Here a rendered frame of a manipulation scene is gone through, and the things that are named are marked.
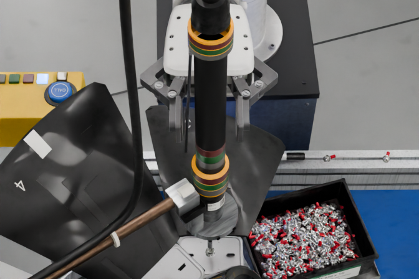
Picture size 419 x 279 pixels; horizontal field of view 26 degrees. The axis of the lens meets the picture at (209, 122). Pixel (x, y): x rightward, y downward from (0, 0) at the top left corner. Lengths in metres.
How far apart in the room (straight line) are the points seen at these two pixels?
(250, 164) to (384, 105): 1.57
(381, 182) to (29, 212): 0.87
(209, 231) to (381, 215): 0.85
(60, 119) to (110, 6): 2.04
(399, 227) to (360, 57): 1.11
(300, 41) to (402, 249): 0.57
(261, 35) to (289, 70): 0.09
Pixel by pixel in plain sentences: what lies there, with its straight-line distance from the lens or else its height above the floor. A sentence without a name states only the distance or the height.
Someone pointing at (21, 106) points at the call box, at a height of 1.07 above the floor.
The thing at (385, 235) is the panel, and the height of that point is 0.56.
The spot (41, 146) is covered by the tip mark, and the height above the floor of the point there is 1.42.
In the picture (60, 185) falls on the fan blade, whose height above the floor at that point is 1.38.
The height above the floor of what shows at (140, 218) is 1.40.
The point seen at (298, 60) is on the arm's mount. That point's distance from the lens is 1.75.
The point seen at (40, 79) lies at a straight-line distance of 1.57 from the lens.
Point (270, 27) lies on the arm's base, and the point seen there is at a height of 0.96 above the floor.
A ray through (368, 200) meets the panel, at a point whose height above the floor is 0.71.
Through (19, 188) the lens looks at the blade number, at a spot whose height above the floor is 1.40.
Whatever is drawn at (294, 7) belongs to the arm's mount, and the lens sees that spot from 1.83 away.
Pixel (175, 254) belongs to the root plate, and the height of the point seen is 1.28.
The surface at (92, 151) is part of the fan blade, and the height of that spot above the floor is 1.39.
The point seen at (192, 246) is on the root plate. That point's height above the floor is 1.19.
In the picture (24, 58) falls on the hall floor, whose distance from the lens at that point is 3.01.
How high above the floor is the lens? 2.31
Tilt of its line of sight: 55 degrees down
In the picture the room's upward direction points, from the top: straight up
